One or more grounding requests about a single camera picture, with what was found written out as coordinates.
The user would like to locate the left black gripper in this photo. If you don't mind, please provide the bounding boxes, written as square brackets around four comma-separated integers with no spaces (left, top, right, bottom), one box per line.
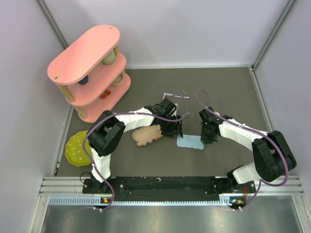
[160,114,183,138]

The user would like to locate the light blue cleaning cloth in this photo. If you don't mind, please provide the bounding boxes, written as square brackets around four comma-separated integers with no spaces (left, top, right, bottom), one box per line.
[176,134,204,150]

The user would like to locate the plaid glasses case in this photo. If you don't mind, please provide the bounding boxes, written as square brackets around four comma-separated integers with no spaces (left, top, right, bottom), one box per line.
[132,125,163,147]

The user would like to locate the white sunglasses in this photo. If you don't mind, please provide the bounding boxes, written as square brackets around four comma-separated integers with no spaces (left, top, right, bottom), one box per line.
[162,92,189,99]

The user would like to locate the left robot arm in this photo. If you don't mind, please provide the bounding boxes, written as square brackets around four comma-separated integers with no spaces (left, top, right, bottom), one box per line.
[86,99,183,193]

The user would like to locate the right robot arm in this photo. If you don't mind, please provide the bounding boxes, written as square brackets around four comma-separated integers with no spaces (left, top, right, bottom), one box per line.
[199,107,297,192]

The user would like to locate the small bowl on shelf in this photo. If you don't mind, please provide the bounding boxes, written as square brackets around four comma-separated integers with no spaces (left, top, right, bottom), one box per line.
[111,75,123,86]

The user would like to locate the orange object on shelf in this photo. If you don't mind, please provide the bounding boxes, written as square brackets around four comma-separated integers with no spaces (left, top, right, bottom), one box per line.
[100,89,111,99]

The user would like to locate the beige ball on shelf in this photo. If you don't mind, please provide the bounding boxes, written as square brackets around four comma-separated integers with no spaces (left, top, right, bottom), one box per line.
[101,50,116,65]

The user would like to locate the pink tiered wooden shelf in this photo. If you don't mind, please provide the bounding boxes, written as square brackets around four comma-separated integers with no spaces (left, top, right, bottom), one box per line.
[47,25,131,123]

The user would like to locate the dark blue object on shelf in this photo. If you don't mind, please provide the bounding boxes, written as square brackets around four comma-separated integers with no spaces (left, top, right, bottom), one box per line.
[78,75,88,85]

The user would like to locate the yellow-green dotted plate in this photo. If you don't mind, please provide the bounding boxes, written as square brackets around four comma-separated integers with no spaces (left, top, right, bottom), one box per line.
[65,131,92,167]

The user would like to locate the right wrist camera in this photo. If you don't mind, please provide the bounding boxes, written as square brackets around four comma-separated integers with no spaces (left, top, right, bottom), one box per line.
[199,106,216,124]

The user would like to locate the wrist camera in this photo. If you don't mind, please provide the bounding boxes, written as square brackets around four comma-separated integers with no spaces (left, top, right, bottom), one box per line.
[159,98,177,116]
[199,106,216,124]

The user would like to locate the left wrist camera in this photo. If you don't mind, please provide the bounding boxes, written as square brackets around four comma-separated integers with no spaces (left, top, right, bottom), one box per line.
[159,98,177,116]

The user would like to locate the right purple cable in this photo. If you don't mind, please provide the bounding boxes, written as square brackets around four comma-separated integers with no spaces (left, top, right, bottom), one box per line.
[195,88,290,211]

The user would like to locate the aluminium frame rail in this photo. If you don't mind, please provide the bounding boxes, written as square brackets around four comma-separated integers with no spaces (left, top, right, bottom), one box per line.
[29,173,311,233]

